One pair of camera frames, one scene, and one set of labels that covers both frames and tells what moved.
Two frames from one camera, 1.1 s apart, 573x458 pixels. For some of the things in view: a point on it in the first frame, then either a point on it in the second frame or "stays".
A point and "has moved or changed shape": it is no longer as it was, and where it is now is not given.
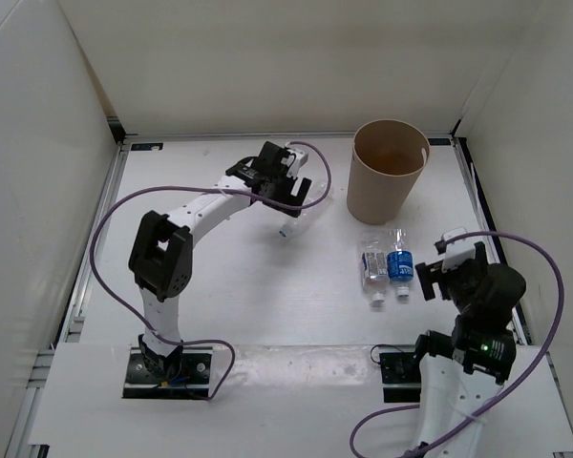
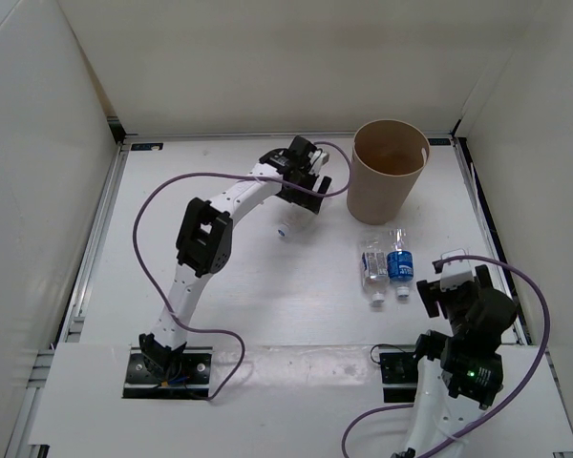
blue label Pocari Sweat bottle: (400, 263) stays
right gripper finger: (480, 259) to (484, 277)
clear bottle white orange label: (374, 272) stays
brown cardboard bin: (388, 158) stays
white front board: (280, 398) stays
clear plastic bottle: (317, 187) has moved or changed shape
